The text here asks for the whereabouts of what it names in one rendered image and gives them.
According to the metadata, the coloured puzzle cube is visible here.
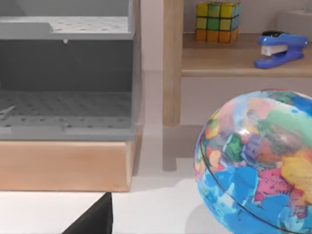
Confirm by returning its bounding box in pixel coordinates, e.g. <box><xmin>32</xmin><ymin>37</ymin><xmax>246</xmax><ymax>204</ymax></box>
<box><xmin>195</xmin><ymin>1</ymin><xmax>242</xmax><ymax>44</ymax></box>

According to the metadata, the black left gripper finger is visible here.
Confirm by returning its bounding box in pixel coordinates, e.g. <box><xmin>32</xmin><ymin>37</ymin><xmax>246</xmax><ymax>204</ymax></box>
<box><xmin>61</xmin><ymin>192</ymin><xmax>113</xmax><ymax>234</ymax></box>

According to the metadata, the wooden open shelf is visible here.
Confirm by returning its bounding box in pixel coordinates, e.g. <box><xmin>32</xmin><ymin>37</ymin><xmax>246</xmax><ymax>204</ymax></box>
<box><xmin>162</xmin><ymin>0</ymin><xmax>312</xmax><ymax>128</ymax></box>

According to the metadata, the grey pierced drawer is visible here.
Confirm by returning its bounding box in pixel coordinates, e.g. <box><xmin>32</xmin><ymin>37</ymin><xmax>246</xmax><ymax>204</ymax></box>
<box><xmin>0</xmin><ymin>39</ymin><xmax>136</xmax><ymax>142</ymax></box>

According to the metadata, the multicoloured globe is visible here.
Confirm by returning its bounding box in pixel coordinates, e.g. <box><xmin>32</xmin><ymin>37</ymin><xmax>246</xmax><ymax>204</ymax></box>
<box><xmin>194</xmin><ymin>89</ymin><xmax>312</xmax><ymax>234</ymax></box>

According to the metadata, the pale wooden drawer front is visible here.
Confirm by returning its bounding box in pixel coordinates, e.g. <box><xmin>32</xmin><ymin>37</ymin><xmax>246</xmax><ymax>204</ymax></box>
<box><xmin>0</xmin><ymin>139</ymin><xmax>134</xmax><ymax>193</ymax></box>

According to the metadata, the wooden cupboard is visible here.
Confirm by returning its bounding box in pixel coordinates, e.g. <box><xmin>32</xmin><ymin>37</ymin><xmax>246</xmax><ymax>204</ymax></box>
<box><xmin>0</xmin><ymin>0</ymin><xmax>142</xmax><ymax>176</ymax></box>

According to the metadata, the blue stapler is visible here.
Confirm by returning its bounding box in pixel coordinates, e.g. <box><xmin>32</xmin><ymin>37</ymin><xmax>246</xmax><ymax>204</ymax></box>
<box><xmin>254</xmin><ymin>30</ymin><xmax>309</xmax><ymax>69</ymax></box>

